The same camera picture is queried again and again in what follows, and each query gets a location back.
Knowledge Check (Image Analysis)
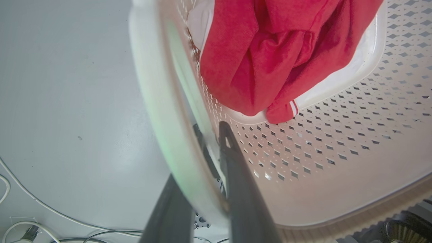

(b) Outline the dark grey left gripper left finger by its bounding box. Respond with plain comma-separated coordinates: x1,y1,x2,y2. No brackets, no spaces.
138,124,225,243

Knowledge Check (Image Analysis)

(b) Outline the grey floor cable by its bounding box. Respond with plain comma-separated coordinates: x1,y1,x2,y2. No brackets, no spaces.
50,229,143,243

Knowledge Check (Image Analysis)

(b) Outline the red garment with striped cuff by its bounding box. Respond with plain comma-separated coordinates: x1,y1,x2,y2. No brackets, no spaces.
199,0,384,125

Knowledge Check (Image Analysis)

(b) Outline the black round brush wheel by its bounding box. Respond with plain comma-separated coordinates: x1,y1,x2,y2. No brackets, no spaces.
384,212,432,243

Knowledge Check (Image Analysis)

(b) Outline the white cable with grey plug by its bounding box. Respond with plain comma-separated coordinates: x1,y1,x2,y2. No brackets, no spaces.
2,221,62,243

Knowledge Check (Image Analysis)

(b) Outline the white garment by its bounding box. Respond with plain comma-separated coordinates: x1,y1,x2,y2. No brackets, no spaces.
187,0,215,54

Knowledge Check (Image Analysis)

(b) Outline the long white floor cable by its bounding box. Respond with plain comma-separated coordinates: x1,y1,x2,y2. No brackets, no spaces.
0,157,143,237

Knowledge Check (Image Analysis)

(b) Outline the white looped floor cable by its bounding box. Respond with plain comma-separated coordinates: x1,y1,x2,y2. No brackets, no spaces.
0,174,11,205

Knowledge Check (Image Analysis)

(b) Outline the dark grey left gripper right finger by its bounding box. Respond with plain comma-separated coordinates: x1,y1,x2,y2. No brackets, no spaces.
219,121,282,243

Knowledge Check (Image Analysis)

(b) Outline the white perforated plastic laundry basket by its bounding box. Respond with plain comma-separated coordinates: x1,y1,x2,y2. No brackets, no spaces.
129,0,432,230

